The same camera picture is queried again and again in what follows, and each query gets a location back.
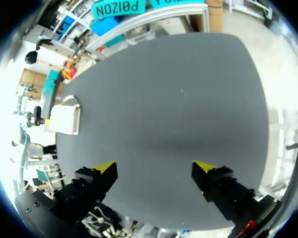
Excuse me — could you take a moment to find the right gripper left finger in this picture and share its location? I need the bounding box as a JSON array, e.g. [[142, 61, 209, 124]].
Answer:
[[52, 161, 119, 224]]

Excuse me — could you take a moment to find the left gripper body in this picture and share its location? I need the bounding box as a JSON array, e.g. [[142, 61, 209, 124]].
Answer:
[[26, 106, 44, 127]]

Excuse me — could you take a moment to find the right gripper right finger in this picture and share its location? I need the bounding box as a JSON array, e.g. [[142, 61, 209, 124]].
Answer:
[[191, 160, 258, 222]]

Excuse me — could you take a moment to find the white bag with handle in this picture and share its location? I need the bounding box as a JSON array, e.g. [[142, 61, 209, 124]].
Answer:
[[43, 95, 82, 136]]

